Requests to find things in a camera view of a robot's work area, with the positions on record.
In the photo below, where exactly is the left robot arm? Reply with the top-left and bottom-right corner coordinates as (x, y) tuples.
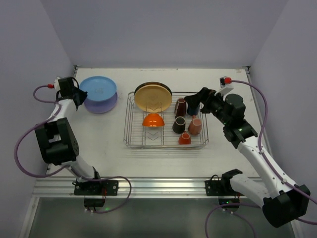
(35, 77), (99, 182)

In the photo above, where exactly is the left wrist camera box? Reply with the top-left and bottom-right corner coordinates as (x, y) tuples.
(47, 77), (61, 91)

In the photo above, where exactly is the red orange cup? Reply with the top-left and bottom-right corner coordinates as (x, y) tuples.
(178, 131), (192, 145)

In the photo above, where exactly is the pink cup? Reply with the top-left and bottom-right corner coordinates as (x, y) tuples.
(188, 116), (202, 135)

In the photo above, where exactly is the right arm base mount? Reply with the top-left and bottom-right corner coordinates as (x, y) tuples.
(205, 175), (240, 212)

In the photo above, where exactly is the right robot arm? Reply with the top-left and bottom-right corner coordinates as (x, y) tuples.
(185, 87), (310, 228)

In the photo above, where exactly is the yellow plate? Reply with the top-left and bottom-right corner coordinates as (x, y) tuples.
(134, 84), (172, 113)

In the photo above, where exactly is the black cup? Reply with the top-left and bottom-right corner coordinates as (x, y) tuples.
(172, 117), (186, 134)

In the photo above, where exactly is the aluminium rail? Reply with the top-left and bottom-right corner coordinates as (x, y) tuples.
(31, 177), (207, 198)

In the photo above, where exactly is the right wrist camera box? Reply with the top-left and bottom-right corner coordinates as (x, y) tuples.
(219, 76), (234, 96)

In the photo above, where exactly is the wire dish rack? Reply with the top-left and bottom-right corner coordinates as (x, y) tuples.
(123, 91), (209, 149)

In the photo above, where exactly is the green rimmed printed plate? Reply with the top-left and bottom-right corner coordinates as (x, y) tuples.
(134, 81), (172, 95)

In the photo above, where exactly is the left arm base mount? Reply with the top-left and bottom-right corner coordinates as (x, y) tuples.
(72, 180), (118, 211)

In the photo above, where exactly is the purple plate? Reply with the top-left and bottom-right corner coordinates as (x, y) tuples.
(84, 93), (118, 114)

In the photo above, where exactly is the dark brown cup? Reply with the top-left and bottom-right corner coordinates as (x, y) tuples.
(174, 98), (187, 117)

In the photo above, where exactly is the orange bowl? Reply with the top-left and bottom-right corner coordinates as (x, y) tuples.
(142, 114), (165, 127)

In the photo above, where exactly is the blue cup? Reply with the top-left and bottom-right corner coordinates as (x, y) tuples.
(187, 105), (200, 116)

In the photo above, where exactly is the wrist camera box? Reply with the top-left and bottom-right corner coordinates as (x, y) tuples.
(219, 76), (234, 96)
(47, 77), (61, 91)

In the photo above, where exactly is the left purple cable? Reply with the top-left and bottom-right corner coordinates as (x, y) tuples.
(13, 84), (132, 214)

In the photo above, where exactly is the blue plate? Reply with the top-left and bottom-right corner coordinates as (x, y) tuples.
(79, 76), (117, 102)

